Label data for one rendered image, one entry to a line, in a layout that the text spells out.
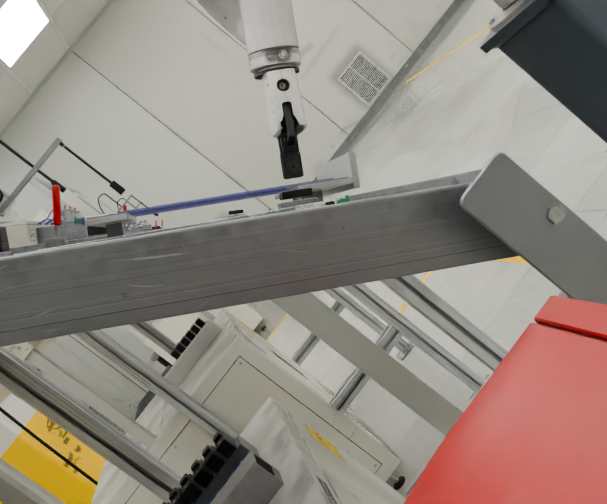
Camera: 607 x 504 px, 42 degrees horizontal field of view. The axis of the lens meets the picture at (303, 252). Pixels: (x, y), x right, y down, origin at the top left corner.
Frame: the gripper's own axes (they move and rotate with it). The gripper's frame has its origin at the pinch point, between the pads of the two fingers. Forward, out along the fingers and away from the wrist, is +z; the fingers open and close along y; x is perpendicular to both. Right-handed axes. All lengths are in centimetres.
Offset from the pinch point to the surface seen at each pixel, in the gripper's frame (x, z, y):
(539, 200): -6, 9, -75
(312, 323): -2.6, 29.6, 23.5
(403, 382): -19, 45, 23
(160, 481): 29, 47, 1
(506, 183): -4, 8, -75
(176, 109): 3, -121, 739
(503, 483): 11, 16, -106
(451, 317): -22.7, 29.3, -0.5
